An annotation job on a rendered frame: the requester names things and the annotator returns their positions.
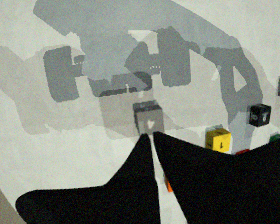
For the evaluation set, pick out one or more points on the yellow block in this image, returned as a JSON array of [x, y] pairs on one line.
[[219, 139]]

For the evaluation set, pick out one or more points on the green block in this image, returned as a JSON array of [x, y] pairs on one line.
[[273, 138]]

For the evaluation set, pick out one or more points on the orange block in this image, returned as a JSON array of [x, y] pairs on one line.
[[169, 189]]

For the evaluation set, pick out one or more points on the black digit block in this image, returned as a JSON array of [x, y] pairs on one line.
[[259, 115]]

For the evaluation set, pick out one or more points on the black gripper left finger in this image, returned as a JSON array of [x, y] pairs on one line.
[[130, 197]]

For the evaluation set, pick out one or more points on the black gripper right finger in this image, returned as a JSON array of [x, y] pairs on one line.
[[211, 187]]

